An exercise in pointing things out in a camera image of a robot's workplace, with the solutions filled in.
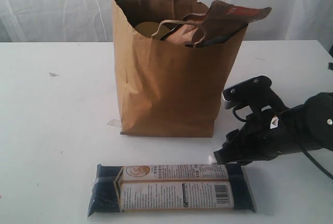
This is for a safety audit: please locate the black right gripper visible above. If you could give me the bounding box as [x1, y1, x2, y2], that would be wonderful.
[213, 110, 289, 166]

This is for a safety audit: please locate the white garlic clove cluster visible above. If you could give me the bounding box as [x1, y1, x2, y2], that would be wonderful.
[208, 155, 217, 164]

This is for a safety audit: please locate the long dark noodle package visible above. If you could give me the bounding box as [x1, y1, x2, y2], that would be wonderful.
[87, 164, 255, 216]

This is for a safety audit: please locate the brown kraft pouch orange label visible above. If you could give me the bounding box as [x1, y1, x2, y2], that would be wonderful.
[163, 0, 273, 46]

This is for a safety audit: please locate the clear nut jar yellow lid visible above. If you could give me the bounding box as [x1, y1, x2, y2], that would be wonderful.
[135, 21, 169, 40]

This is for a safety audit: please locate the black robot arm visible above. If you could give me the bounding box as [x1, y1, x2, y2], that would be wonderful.
[213, 93, 332, 166]

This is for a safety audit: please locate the brown paper bag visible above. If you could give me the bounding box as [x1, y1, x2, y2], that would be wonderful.
[111, 0, 246, 138]

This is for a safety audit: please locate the clear tape scrap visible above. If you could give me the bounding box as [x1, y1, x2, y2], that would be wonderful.
[107, 119, 121, 128]

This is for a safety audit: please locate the small clear plastic scrap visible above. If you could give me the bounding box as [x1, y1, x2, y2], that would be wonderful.
[49, 72, 59, 77]

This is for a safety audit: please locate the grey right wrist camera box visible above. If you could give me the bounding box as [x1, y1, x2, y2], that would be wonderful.
[222, 76, 272, 109]

